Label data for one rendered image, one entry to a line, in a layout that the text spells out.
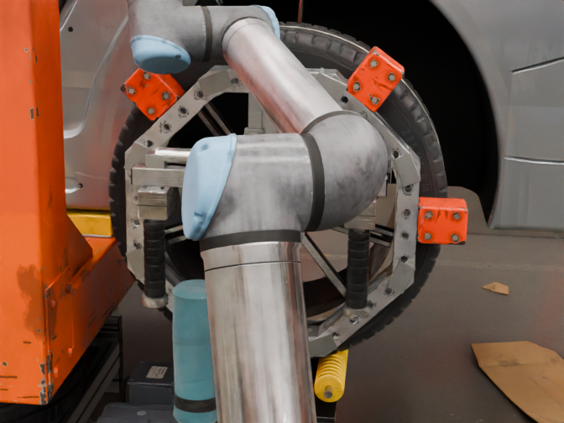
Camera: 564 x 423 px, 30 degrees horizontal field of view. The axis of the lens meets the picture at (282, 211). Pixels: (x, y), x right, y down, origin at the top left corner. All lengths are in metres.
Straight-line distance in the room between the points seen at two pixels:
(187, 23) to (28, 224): 0.46
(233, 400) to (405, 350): 2.43
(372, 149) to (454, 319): 2.65
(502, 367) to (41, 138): 2.02
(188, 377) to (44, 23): 0.67
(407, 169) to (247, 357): 0.83
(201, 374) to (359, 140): 0.81
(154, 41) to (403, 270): 0.63
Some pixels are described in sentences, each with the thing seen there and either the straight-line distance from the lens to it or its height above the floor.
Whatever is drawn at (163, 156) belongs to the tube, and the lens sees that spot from 1.74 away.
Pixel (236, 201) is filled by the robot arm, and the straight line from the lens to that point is 1.15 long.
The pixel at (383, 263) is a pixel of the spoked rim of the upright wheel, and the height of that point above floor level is 0.74.
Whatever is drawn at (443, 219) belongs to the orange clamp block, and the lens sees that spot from 1.93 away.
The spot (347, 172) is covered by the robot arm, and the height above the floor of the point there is 1.11.
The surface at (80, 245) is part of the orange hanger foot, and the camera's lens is 2.19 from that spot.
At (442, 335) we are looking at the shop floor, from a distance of 3.71.
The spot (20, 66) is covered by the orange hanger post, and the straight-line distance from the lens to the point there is 1.81.
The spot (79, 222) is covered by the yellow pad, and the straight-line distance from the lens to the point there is 2.41.
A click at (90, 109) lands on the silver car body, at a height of 0.97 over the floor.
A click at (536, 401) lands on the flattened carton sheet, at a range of 3.28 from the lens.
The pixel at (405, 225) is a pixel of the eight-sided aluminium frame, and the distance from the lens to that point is 1.93.
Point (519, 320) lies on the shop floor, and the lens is 3.91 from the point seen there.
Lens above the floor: 1.39
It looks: 16 degrees down
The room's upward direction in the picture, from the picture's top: 1 degrees clockwise
